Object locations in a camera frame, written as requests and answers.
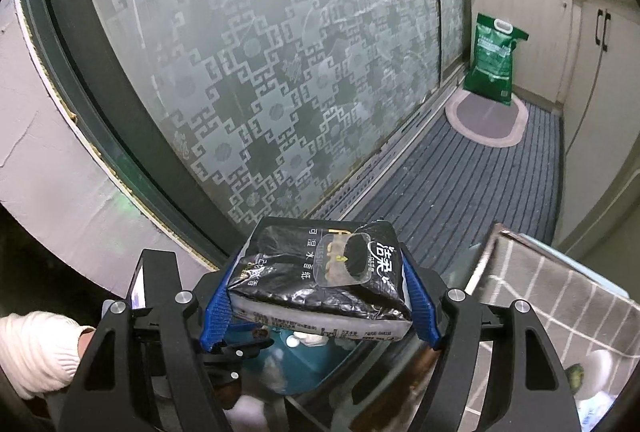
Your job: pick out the teal plastic bin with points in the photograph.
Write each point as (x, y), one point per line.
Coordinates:
(320, 364)

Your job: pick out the grey checked tablecloth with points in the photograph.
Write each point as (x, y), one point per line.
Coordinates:
(540, 302)

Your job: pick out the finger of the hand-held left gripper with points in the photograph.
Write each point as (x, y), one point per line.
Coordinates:
(237, 362)

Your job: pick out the green round fruit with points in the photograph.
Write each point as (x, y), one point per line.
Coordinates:
(575, 379)

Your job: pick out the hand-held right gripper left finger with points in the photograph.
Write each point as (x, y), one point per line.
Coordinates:
(216, 317)

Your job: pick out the black tissue pack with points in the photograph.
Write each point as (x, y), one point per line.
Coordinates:
(310, 272)

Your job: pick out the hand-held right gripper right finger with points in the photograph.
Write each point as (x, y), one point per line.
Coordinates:
(422, 312)

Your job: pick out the green rice bag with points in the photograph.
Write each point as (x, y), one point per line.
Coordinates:
(492, 57)

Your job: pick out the blue tissue packet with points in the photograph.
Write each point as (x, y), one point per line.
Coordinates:
(597, 409)

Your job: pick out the oval grey floor mat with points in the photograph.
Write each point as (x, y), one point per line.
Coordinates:
(485, 122)

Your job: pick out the striped blue floor mat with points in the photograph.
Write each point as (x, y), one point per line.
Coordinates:
(450, 192)

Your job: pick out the white side cabinet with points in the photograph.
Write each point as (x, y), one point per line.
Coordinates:
(600, 112)

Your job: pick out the white kitchen cabinet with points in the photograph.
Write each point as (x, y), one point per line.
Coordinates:
(540, 22)

